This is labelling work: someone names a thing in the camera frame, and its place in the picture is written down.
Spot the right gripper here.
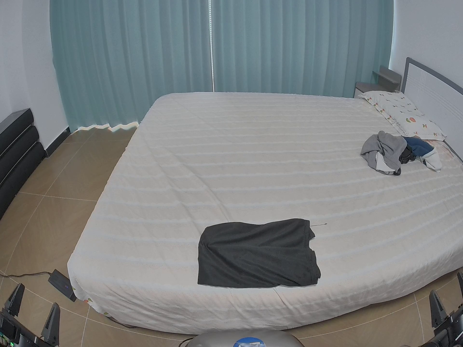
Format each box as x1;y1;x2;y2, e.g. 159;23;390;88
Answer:
416;271;463;347

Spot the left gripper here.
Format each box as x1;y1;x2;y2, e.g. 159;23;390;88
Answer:
0;283;61;347

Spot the black T-shirt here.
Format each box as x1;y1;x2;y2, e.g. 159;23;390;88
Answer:
197;218;328;288

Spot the pile of clothes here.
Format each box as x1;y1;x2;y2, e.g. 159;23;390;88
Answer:
360;130;443;176

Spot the black power adapter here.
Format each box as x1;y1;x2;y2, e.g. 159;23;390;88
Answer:
48;269;77;303

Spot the black chest of drawers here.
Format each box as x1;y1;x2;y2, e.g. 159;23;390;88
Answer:
0;109;46;220

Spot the white printed pillow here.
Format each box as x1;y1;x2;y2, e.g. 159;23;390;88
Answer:
358;91;447;140

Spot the grey bedside table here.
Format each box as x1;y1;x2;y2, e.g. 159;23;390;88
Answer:
355;65;403;98

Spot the bed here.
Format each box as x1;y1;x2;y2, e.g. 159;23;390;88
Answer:
67;57;463;333

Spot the black cable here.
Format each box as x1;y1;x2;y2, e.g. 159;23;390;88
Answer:
0;271;55;279

